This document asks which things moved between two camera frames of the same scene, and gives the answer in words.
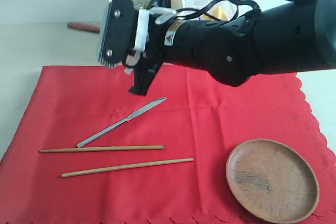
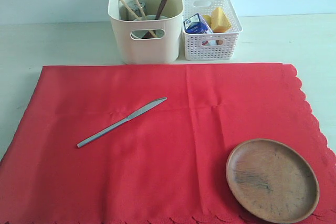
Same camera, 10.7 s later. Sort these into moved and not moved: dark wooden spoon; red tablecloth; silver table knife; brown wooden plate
Moved: dark wooden spoon
Not moved: red tablecloth; brown wooden plate; silver table knife
